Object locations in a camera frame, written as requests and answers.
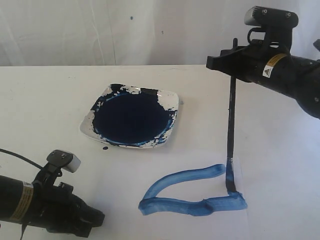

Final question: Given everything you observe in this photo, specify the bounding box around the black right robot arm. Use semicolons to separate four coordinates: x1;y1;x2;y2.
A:
206;39;320;118

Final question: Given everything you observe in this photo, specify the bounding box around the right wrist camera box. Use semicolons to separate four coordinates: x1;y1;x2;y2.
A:
244;6;299;29

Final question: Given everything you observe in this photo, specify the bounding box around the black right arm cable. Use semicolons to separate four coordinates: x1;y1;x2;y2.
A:
246;26;267;45

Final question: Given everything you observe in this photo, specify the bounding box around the black left camera cable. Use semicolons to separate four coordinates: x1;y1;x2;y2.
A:
0;147;46;170

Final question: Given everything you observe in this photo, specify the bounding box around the white backdrop curtain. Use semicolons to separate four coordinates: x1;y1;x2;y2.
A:
0;0;320;66

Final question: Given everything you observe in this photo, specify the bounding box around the white paper sheet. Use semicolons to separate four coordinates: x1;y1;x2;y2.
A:
93;153;249;240

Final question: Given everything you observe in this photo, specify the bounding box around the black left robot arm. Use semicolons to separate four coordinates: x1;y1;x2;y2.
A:
0;176;105;238

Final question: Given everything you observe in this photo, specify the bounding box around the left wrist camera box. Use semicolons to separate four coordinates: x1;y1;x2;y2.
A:
46;149;81;173

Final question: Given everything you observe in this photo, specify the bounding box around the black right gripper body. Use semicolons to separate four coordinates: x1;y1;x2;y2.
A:
232;45;278;84

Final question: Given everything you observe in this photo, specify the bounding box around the black paintbrush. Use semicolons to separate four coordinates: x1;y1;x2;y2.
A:
224;38;238;195

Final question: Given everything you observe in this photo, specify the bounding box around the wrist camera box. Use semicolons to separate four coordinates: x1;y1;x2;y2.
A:
46;149;81;173
244;6;299;29

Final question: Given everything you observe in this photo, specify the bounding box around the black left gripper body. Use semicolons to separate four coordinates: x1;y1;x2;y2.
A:
27;184;85;237

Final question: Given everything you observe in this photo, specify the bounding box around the white plate with blue paint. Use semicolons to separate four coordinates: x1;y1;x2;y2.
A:
79;83;179;148

